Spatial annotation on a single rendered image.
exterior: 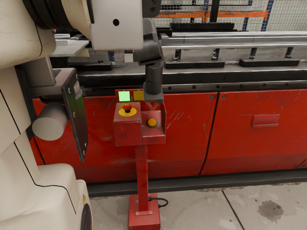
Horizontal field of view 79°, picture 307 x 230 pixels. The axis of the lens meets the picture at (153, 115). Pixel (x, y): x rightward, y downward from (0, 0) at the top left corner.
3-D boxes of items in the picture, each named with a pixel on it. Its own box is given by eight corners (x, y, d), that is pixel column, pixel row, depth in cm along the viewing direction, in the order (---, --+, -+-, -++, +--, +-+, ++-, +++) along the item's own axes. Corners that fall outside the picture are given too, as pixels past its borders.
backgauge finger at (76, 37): (61, 43, 93) (58, 32, 91) (75, 35, 115) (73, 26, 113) (86, 42, 94) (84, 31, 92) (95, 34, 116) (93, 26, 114)
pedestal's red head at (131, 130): (116, 147, 75) (110, 107, 66) (119, 124, 89) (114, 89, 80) (165, 143, 77) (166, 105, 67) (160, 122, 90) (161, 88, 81)
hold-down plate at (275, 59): (243, 66, 96) (244, 60, 94) (238, 64, 100) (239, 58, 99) (298, 65, 98) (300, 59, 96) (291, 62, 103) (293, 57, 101)
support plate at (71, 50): (21, 57, 66) (20, 54, 66) (50, 43, 89) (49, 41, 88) (74, 56, 68) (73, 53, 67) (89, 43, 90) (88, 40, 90)
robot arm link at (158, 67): (145, 65, 56) (164, 65, 57) (145, 54, 61) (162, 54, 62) (145, 84, 61) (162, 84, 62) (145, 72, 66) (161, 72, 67)
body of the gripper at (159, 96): (160, 85, 72) (161, 68, 67) (163, 102, 65) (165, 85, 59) (143, 86, 71) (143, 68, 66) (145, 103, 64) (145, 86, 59)
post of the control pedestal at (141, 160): (139, 212, 108) (134, 138, 80) (139, 203, 113) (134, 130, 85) (148, 211, 109) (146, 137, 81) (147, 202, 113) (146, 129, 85)
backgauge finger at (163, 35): (154, 41, 97) (154, 31, 94) (150, 34, 119) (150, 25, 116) (177, 41, 98) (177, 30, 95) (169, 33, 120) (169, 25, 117)
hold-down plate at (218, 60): (165, 69, 93) (166, 62, 91) (164, 65, 98) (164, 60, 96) (224, 67, 95) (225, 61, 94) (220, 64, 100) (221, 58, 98)
